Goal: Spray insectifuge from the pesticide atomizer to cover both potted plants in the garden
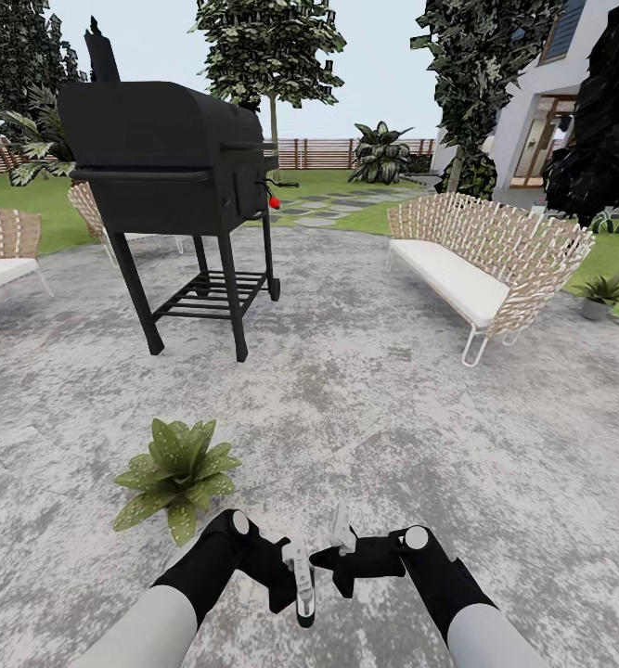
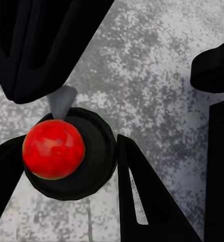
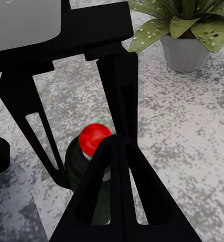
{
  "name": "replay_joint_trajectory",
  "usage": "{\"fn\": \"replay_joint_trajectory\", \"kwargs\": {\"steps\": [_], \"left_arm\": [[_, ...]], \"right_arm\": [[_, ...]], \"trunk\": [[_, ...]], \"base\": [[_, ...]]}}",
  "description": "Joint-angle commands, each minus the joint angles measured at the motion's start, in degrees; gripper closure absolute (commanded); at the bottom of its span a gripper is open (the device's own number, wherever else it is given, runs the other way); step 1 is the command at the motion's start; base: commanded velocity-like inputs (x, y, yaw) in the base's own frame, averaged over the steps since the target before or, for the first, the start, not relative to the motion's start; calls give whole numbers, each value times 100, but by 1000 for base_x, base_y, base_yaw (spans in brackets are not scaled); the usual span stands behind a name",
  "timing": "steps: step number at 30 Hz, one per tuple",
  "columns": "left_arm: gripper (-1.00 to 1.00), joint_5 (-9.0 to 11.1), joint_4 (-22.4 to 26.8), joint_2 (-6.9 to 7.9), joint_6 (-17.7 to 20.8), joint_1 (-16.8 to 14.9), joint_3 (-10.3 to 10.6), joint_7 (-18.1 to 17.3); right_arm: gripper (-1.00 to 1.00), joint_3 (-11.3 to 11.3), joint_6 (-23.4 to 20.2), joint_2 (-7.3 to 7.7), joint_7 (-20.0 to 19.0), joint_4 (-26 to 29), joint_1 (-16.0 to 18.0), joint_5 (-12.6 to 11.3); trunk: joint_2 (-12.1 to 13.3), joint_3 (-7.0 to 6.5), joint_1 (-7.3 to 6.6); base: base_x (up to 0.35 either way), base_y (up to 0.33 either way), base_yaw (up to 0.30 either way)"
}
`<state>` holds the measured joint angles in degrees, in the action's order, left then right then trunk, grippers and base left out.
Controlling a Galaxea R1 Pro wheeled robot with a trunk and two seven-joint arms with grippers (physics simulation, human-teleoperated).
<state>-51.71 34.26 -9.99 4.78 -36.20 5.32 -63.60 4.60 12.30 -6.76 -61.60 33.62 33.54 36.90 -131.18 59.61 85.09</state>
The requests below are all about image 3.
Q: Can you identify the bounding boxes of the insectifuge atomizer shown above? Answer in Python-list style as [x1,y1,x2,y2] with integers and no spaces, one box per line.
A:
[64,123,112,225]

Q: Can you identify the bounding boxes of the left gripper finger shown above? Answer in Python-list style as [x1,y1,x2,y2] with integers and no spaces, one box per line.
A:
[84,41,138,143]
[0,59,71,189]

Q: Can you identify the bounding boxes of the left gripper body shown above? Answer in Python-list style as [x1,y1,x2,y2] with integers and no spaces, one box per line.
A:
[0,0,134,73]

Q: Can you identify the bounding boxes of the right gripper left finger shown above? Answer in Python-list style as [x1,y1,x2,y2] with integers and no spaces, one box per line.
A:
[49,134,125,242]

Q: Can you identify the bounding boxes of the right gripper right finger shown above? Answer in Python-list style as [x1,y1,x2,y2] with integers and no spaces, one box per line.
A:
[118,135,202,242]

